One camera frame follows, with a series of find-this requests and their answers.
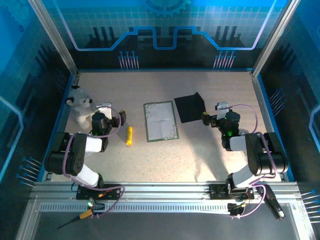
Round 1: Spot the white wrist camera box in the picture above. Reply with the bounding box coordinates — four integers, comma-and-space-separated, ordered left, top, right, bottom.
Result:
214, 101, 230, 120
96, 102, 113, 120

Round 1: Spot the aluminium corner post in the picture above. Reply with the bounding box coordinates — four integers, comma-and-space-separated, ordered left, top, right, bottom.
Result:
26, 0, 80, 77
251, 0, 301, 77

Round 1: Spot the white slotted cable duct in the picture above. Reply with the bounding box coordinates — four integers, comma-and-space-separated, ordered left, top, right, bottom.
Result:
39, 202, 232, 214

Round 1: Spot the white letter paper green border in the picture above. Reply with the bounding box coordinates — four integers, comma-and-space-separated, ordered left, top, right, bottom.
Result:
143, 100, 180, 144

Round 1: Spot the grey white plush husky toy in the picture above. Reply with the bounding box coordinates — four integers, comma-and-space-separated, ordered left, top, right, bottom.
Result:
65, 84, 100, 130

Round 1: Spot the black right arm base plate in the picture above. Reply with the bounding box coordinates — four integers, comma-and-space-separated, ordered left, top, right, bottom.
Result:
208, 183, 255, 201

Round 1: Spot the orange handled screwdriver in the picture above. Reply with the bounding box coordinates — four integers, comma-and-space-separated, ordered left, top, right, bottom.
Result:
56, 209, 94, 230

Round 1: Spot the long aluminium frame rail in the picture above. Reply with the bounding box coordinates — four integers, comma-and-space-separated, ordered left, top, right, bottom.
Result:
31, 181, 301, 202

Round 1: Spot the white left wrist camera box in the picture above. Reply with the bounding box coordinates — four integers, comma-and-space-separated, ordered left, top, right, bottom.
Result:
96, 102, 113, 120

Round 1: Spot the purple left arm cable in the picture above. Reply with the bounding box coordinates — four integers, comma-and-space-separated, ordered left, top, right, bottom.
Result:
62, 106, 126, 220

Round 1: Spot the black cable connector box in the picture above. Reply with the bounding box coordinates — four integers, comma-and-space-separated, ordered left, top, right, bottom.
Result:
226, 201, 245, 218

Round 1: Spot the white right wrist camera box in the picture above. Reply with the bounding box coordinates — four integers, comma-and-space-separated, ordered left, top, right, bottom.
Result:
214, 101, 230, 120

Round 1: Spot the black handheld device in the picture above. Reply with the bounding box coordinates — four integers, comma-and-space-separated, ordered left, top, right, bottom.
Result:
261, 185, 286, 221

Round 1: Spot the black paper envelope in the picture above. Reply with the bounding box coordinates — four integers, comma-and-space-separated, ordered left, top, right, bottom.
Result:
173, 91, 207, 124

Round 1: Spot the black controller box with LED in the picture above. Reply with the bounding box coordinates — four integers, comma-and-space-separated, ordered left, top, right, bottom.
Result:
86, 198, 106, 214

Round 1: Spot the blue edged table side rail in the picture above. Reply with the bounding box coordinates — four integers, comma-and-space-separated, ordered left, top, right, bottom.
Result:
37, 72, 81, 183
250, 71, 296, 183

